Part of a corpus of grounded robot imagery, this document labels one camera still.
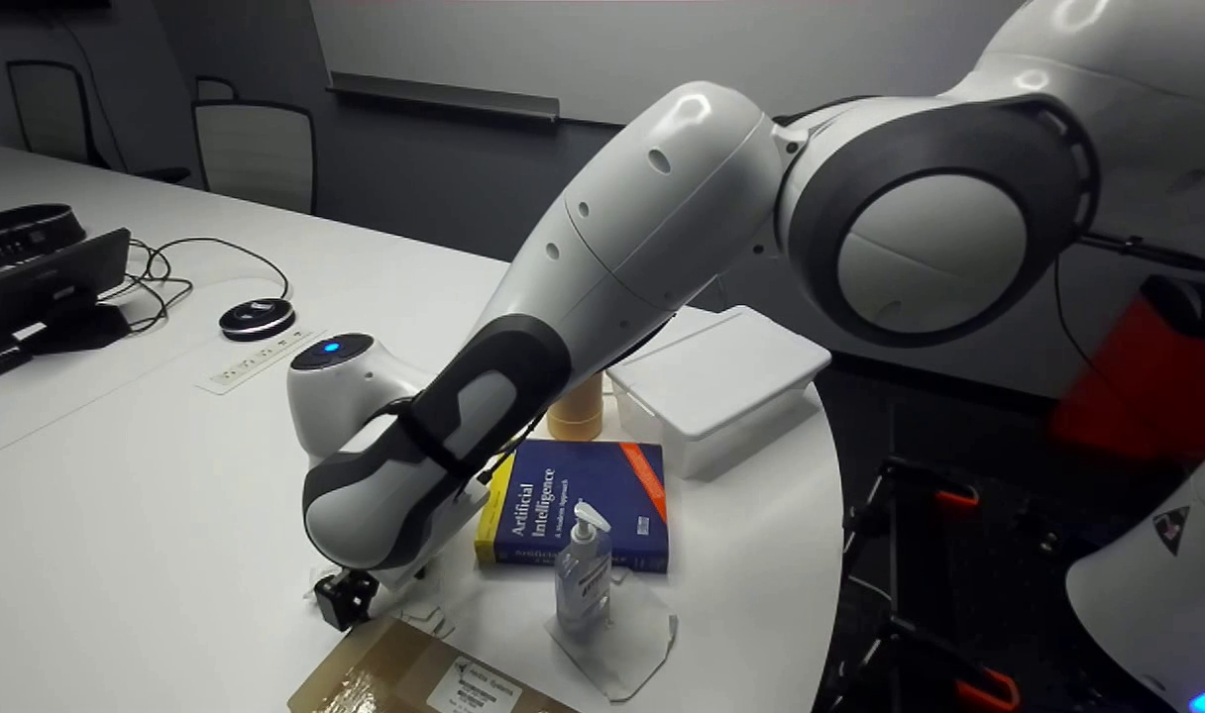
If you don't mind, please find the white plastic container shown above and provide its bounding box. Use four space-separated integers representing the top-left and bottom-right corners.
604 302 838 483

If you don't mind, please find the brown cardboard box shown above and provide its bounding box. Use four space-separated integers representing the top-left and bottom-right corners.
283 613 584 713

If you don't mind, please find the white paper strip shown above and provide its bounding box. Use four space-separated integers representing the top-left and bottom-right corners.
202 326 311 401

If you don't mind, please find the blue hardcover book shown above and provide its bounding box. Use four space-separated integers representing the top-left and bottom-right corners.
472 438 675 578

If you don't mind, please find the black table cable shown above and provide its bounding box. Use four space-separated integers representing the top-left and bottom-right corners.
94 231 296 337

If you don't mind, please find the black tablet console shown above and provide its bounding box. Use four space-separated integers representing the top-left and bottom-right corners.
0 224 136 392

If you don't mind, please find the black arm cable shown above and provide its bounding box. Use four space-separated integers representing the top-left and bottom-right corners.
1048 224 1205 380

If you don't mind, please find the clear pump sanitizer bottle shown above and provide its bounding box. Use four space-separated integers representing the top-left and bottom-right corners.
551 498 620 647

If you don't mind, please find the light mesh office chair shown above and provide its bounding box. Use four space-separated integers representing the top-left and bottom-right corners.
188 77 327 216
0 54 107 170

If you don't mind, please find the black video conference bar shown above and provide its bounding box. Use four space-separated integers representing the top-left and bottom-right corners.
0 197 91 280

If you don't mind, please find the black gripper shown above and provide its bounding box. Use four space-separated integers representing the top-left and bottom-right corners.
311 561 383 634

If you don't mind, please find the black orange bar clamp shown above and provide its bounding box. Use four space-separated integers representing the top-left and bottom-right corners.
876 613 1030 713

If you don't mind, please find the wall whiteboard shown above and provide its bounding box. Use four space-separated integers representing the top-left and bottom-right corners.
304 0 1030 129

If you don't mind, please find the red object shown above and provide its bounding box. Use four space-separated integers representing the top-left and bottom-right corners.
1048 275 1205 466

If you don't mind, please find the tan thermos bottle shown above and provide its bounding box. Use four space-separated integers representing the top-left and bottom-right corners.
543 368 611 444

